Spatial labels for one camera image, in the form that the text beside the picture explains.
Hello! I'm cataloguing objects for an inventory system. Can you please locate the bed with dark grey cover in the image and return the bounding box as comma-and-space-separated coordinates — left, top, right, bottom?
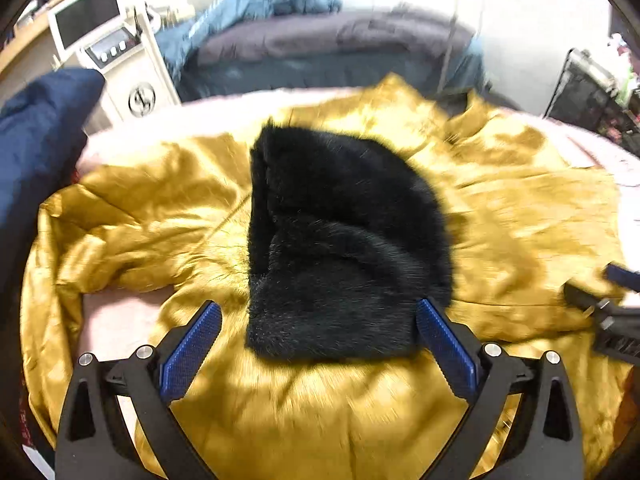
177, 7, 486, 103

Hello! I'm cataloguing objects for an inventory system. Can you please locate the blue quilt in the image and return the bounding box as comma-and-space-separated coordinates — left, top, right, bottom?
155, 0, 343, 76

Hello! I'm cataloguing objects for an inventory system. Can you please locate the grey blanket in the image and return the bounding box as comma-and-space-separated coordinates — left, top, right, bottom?
335, 5, 471, 47

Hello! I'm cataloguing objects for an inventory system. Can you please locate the gold jacket with black lining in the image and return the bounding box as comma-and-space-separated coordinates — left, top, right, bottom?
20, 74, 636, 480

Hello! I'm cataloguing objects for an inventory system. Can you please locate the wooden shelf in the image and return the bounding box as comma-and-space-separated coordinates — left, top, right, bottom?
0, 0, 146, 76

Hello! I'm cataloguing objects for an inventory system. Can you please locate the black wire rack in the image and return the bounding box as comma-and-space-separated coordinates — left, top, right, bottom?
542, 47, 640, 156

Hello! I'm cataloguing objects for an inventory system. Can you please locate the white plastic bottle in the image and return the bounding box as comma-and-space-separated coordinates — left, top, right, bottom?
607, 32, 636, 91

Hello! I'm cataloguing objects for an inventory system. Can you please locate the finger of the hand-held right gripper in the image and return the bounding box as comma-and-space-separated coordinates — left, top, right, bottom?
564, 282, 640, 331
605, 263, 640, 293

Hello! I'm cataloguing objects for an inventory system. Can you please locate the navy blue jacket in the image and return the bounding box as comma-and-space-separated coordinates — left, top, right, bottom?
0, 67, 106, 306

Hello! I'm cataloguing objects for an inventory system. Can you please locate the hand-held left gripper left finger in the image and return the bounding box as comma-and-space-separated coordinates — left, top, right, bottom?
54, 301, 223, 480

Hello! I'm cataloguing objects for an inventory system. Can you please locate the pink polka dot blanket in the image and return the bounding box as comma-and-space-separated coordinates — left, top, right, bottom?
75, 85, 640, 366

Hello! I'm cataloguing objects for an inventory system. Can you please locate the white machine with screen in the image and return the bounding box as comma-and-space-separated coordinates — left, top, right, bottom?
47, 0, 183, 131

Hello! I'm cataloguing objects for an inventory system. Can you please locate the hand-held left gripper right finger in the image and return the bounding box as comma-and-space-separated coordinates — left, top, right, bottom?
415, 297, 585, 480

